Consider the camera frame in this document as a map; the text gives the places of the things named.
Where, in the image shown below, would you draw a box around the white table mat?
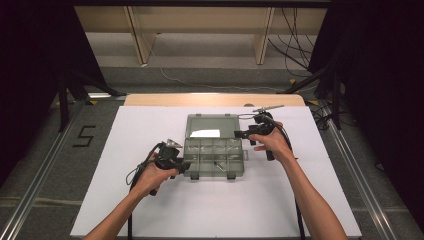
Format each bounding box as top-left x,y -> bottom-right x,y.
70,105 -> 363,239

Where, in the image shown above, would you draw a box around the person's left hand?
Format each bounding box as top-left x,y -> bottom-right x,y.
133,153 -> 179,198

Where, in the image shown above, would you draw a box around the black floor cables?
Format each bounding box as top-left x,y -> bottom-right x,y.
309,99 -> 338,131

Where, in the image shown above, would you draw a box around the left hand-held gripper cable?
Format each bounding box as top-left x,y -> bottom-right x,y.
125,142 -> 163,240

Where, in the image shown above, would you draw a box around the bundle of black cables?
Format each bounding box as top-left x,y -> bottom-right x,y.
267,7 -> 316,78

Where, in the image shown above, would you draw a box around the wooden table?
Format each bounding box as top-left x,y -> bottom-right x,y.
123,93 -> 306,108

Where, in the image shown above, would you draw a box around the clear grey compartment box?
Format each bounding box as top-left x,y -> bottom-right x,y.
182,113 -> 250,181

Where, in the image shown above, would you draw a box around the right hand-held gripper cable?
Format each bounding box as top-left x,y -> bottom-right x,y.
238,112 -> 306,240

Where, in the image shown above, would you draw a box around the aluminium floor rail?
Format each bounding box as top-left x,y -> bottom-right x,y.
0,99 -> 86,240
319,105 -> 398,240

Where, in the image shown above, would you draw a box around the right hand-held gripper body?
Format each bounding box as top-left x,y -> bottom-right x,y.
248,104 -> 285,138

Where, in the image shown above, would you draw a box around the black metal stand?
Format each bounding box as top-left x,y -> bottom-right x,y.
282,61 -> 344,131
57,66 -> 128,133

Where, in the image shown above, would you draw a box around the person's right hand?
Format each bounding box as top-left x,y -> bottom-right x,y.
249,122 -> 296,164

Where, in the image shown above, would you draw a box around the black curtain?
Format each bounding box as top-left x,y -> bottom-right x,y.
0,0 -> 108,188
308,0 -> 424,231

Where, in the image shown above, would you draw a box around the beige wooden bench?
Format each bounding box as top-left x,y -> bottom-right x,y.
74,5 -> 328,66

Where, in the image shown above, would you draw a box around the hand-held gripper cable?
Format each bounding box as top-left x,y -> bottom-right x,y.
125,142 -> 163,240
238,112 -> 306,240

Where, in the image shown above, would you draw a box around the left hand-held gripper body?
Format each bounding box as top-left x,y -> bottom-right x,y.
153,138 -> 184,172

